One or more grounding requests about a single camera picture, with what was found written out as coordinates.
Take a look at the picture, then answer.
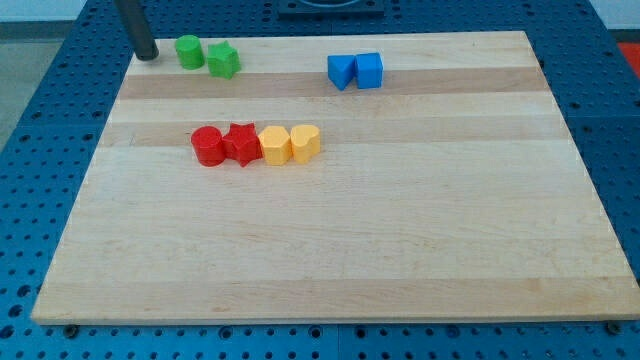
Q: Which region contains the green cylinder block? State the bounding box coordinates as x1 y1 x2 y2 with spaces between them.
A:
174 35 205 70

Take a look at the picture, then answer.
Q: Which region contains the red star block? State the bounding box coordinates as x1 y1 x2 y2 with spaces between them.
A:
222 123 263 167

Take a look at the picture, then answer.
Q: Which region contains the green star block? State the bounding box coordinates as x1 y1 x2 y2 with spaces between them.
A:
206 41 241 79

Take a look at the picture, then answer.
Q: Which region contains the yellow heart block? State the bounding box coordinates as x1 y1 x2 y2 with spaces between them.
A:
290 124 321 164

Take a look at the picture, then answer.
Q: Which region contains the yellow hexagon block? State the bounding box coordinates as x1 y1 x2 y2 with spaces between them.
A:
258 126 292 166

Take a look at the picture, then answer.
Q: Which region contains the blue triangle block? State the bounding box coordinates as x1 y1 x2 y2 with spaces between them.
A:
327 55 356 91

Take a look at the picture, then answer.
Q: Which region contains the red cylinder block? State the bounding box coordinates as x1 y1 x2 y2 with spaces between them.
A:
191 126 226 167

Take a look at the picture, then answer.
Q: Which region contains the blue cube block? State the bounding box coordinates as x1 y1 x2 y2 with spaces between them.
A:
355 53 384 89

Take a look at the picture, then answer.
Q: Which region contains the light wooden board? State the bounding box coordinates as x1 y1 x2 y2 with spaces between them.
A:
32 31 639 325

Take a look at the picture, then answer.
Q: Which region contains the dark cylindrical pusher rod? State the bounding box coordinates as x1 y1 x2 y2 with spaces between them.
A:
114 0 159 61

